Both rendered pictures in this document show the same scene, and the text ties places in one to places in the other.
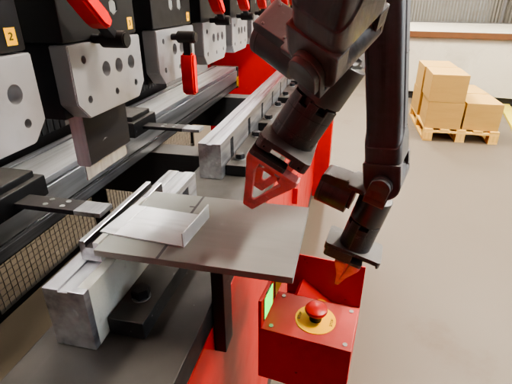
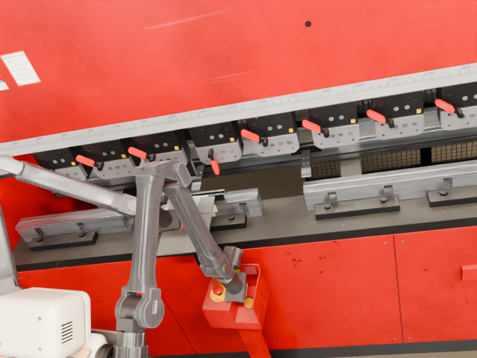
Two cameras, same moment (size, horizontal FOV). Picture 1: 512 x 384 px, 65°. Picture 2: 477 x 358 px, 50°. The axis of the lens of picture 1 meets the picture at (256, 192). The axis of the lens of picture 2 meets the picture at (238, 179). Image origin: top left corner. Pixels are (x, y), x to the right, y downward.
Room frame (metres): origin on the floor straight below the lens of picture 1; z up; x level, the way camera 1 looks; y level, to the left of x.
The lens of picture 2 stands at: (0.84, -1.30, 2.27)
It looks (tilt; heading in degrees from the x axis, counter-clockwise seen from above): 40 degrees down; 95
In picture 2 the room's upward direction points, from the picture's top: 19 degrees counter-clockwise
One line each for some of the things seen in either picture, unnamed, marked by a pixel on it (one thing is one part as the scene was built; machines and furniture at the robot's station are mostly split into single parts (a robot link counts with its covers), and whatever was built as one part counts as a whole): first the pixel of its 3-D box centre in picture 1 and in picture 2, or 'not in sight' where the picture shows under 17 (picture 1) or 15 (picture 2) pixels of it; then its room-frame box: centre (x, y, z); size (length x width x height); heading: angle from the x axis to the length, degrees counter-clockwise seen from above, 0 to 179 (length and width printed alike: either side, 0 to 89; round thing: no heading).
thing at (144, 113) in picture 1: (152, 122); (305, 152); (0.99, 0.26, 1.01); 0.26 x 0.12 x 0.05; 77
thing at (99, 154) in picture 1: (103, 134); (182, 170); (0.53, 0.21, 1.13); 0.10 x 0.02 x 0.10; 167
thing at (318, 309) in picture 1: (315, 314); (218, 291); (0.54, -0.11, 0.79); 0.04 x 0.04 x 0.04
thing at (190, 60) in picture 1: (185, 63); (214, 161); (0.66, 0.11, 1.20); 0.04 x 0.02 x 0.10; 77
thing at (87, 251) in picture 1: (126, 216); (199, 197); (0.55, 0.20, 0.99); 0.20 x 0.03 x 0.03; 167
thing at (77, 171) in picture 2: not in sight; (63, 160); (0.11, 0.30, 1.26); 0.15 x 0.09 x 0.17; 167
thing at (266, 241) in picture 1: (211, 229); (187, 224); (0.49, 0.06, 1.00); 0.26 x 0.18 x 0.01; 77
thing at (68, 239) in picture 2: not in sight; (63, 241); (-0.07, 0.28, 0.89); 0.30 x 0.05 x 0.03; 167
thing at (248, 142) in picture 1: (248, 151); (356, 207); (1.10, 0.02, 0.89); 0.30 x 0.05 x 0.03; 167
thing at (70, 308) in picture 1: (140, 239); (211, 207); (0.58, 0.20, 0.92); 0.39 x 0.06 x 0.10; 167
